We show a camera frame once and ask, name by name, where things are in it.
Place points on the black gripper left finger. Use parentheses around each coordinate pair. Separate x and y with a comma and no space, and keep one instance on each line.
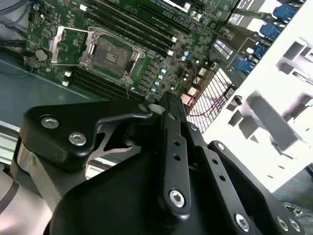
(53,137)

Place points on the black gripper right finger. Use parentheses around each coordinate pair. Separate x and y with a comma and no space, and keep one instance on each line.
(220,176)

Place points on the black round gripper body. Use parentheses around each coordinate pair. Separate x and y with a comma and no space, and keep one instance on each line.
(110,200)

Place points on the metal socket cover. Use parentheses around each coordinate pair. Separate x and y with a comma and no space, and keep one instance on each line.
(56,41)

